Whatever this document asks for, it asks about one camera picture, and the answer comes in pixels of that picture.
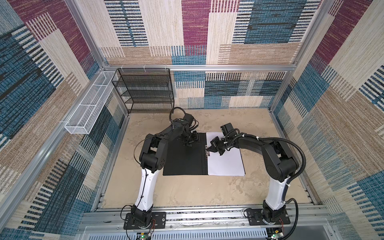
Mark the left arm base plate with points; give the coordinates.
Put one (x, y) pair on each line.
(146, 221)

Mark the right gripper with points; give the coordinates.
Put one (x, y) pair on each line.
(214, 147)

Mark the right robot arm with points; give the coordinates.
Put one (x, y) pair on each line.
(284, 161)

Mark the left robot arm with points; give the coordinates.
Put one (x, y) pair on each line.
(153, 158)

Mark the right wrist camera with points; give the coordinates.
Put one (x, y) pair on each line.
(227, 128)

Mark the black wire mesh shelf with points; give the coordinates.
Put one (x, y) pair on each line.
(145, 90)

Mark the orange black file folder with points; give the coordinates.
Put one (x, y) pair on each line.
(189, 160)

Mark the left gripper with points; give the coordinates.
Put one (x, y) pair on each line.
(195, 138)

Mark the white wire mesh basket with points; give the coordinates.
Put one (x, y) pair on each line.
(87, 112)

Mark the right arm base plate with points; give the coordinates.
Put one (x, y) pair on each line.
(263, 217)

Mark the silver folder clip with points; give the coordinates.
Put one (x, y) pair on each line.
(206, 151)

